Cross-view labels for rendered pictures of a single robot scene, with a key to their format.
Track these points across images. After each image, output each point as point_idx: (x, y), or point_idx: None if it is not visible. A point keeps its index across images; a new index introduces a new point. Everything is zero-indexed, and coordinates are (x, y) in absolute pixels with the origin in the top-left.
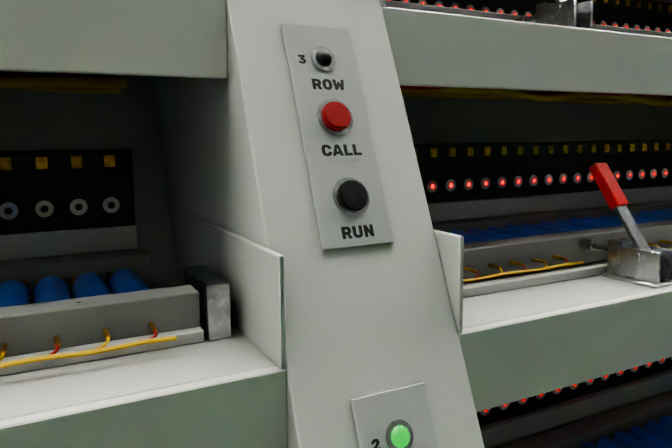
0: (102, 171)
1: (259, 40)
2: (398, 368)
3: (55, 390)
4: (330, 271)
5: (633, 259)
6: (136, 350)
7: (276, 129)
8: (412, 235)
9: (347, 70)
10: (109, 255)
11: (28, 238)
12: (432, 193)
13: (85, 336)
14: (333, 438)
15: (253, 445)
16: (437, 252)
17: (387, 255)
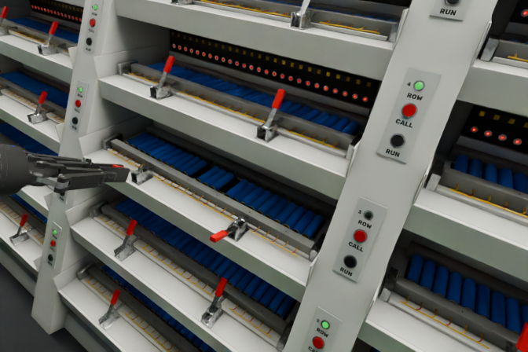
0: None
1: (349, 199)
2: (336, 311)
3: (267, 251)
4: (331, 275)
5: None
6: (291, 251)
7: (338, 229)
8: (366, 284)
9: (375, 222)
10: (323, 205)
11: (307, 188)
12: None
13: (284, 240)
14: (309, 309)
15: (295, 293)
16: (372, 295)
17: (353, 284)
